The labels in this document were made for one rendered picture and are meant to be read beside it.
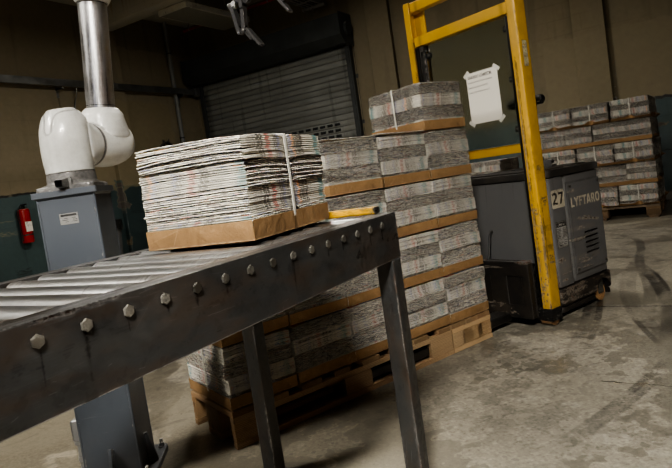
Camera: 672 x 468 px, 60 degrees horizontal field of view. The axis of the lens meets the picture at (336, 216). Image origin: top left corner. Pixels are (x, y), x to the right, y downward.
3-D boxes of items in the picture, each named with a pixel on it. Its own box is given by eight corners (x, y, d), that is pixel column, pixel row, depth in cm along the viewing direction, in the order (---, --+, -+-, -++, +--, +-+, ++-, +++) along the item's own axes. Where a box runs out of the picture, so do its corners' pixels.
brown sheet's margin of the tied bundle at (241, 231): (191, 240, 145) (189, 223, 145) (291, 229, 133) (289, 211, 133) (147, 251, 131) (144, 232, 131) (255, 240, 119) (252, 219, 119)
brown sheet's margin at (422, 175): (333, 192, 281) (332, 183, 281) (377, 185, 298) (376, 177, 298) (385, 187, 251) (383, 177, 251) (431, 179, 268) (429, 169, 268)
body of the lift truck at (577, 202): (462, 307, 357) (445, 179, 352) (515, 287, 390) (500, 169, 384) (564, 319, 301) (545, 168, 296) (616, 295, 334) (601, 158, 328)
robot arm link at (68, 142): (33, 177, 190) (21, 110, 188) (72, 175, 207) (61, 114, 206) (73, 170, 185) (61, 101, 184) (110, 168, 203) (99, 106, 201)
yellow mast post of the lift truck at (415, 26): (441, 297, 350) (401, 5, 338) (451, 294, 356) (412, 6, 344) (452, 298, 343) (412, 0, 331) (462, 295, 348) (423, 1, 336)
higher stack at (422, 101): (399, 342, 304) (364, 97, 296) (438, 327, 322) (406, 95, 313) (455, 354, 273) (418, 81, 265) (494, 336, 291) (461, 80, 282)
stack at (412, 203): (194, 423, 236) (160, 223, 230) (400, 342, 305) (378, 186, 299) (237, 451, 205) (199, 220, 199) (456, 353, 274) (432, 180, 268)
